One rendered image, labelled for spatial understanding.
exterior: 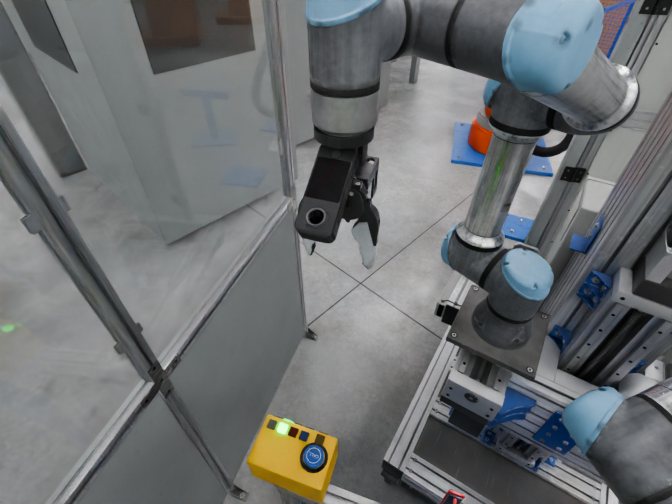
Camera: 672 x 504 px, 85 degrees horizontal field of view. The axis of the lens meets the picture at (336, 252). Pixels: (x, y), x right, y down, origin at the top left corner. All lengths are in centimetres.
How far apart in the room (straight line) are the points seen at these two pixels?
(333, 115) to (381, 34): 9
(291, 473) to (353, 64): 71
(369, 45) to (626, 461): 49
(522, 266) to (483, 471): 108
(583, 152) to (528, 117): 112
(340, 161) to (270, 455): 61
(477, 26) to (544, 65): 7
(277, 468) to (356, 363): 139
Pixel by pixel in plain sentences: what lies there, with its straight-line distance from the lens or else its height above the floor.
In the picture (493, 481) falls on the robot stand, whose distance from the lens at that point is 182.
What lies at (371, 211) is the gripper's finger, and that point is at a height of 158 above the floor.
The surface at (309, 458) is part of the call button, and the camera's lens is 82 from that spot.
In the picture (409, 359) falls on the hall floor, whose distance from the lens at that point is 221.
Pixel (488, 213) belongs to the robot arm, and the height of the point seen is 136.
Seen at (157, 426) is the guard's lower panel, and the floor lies 86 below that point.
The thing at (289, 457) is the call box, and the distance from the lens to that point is 84.
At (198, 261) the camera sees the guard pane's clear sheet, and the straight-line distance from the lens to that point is 108.
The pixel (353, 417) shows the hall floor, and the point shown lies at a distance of 202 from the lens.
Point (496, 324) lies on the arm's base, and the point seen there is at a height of 110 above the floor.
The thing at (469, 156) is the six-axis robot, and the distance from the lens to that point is 409.
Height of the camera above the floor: 186
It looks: 43 degrees down
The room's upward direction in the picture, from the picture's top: straight up
